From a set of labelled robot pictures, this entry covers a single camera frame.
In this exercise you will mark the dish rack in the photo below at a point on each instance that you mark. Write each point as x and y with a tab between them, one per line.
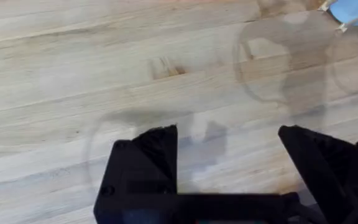
343	19

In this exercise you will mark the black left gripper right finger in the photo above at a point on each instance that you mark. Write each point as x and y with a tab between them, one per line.
328	165

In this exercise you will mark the blue plate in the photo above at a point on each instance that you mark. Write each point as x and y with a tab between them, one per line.
354	11

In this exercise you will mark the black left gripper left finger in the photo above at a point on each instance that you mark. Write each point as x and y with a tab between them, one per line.
145	165

